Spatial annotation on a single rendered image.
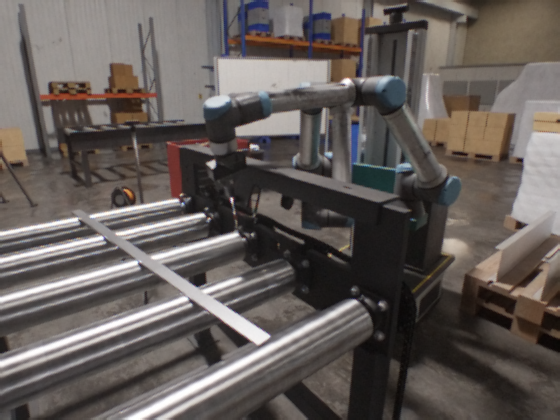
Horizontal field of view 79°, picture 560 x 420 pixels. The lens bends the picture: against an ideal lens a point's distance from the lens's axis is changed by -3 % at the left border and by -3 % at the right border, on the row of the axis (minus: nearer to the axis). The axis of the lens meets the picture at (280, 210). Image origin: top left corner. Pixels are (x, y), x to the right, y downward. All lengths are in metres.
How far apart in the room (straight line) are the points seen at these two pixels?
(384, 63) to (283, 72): 3.92
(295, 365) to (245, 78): 5.37
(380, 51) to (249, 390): 1.91
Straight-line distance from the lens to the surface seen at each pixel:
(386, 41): 2.23
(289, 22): 12.67
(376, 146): 2.23
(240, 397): 0.74
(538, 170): 4.34
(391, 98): 1.45
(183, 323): 0.95
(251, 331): 0.82
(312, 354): 0.81
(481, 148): 9.27
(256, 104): 1.14
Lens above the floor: 1.42
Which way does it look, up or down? 18 degrees down
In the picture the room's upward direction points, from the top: straight up
